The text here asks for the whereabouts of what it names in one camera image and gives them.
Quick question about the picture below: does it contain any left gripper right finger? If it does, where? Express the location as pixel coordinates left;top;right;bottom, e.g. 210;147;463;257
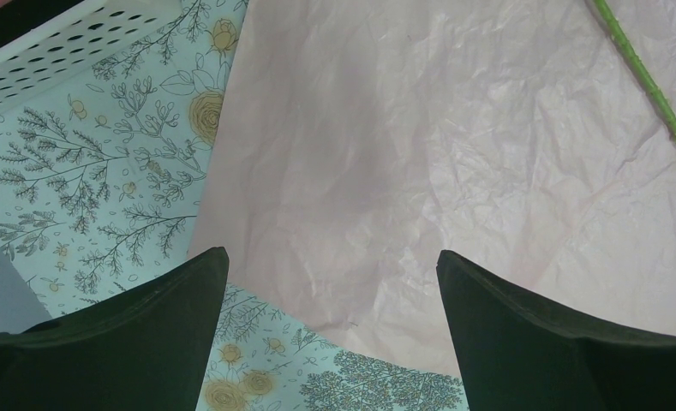
436;250;676;410

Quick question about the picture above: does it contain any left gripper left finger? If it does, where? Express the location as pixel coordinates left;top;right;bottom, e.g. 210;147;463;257
0;247;230;410

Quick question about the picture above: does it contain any floral patterned table mat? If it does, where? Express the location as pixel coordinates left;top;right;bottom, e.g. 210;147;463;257
0;1;468;410

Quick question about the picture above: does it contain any white plastic basket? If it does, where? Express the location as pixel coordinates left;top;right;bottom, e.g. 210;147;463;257
0;1;182;114

